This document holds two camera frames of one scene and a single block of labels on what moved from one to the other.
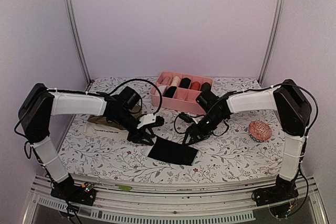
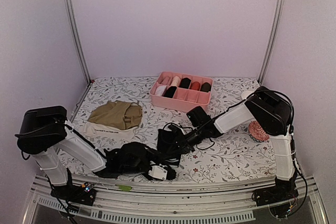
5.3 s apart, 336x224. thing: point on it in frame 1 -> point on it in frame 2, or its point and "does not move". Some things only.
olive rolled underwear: (206, 87) does not move
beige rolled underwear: (176, 81) does not move
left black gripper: (136, 137) -> (153, 155)
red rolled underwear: (196, 86) does not move
